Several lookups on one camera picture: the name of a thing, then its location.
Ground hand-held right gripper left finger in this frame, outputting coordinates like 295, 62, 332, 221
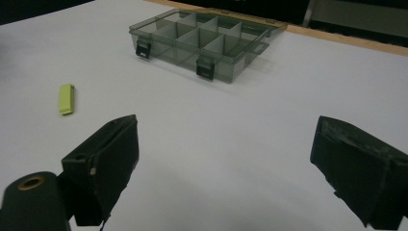
61, 114, 140, 227

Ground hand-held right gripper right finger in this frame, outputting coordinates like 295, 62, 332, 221
309, 115, 408, 231

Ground small lime green plastic clip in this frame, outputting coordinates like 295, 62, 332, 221
58, 83, 76, 116

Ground clear grey plastic organizer box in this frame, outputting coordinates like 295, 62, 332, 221
128, 8, 289, 85

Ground grey metal frame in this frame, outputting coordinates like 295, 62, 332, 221
301, 0, 408, 39

